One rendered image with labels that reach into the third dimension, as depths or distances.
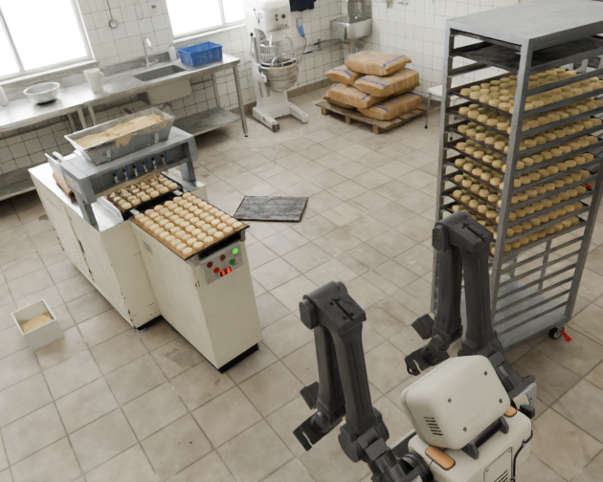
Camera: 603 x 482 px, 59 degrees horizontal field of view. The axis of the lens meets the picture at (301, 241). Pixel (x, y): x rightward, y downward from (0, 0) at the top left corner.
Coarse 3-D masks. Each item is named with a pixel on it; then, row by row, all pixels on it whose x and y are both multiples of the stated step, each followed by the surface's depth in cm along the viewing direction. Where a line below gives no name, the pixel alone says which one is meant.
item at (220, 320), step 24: (144, 240) 308; (168, 264) 291; (168, 288) 311; (192, 288) 278; (216, 288) 283; (240, 288) 295; (168, 312) 334; (192, 312) 296; (216, 312) 290; (240, 312) 303; (192, 336) 317; (216, 336) 297; (240, 336) 310; (216, 360) 304; (240, 360) 323
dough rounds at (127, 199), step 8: (152, 176) 338; (160, 176) 336; (136, 184) 332; (144, 184) 329; (152, 184) 328; (160, 184) 332; (168, 184) 327; (176, 184) 330; (112, 192) 324; (128, 192) 326; (136, 192) 321; (144, 192) 320; (152, 192) 319; (160, 192) 321; (112, 200) 320; (120, 200) 315; (128, 200) 315; (136, 200) 312; (144, 200) 314; (120, 208) 310
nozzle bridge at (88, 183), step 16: (176, 128) 332; (160, 144) 312; (176, 144) 314; (192, 144) 321; (80, 160) 304; (112, 160) 300; (128, 160) 298; (144, 160) 313; (160, 160) 320; (176, 160) 324; (192, 160) 325; (64, 176) 306; (80, 176) 286; (96, 176) 288; (112, 176) 303; (128, 176) 310; (144, 176) 311; (192, 176) 342; (80, 192) 293; (96, 192) 297; (80, 208) 310
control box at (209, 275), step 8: (224, 248) 276; (232, 248) 276; (240, 248) 280; (208, 256) 271; (216, 256) 271; (232, 256) 278; (240, 256) 282; (200, 264) 268; (216, 264) 273; (224, 264) 277; (240, 264) 284; (208, 272) 271; (224, 272) 278; (208, 280) 273
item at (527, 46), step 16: (528, 48) 197; (528, 64) 201; (512, 128) 217; (512, 144) 220; (512, 160) 223; (512, 176) 227; (496, 240) 248; (496, 256) 252; (496, 272) 256; (496, 288) 262; (496, 304) 269
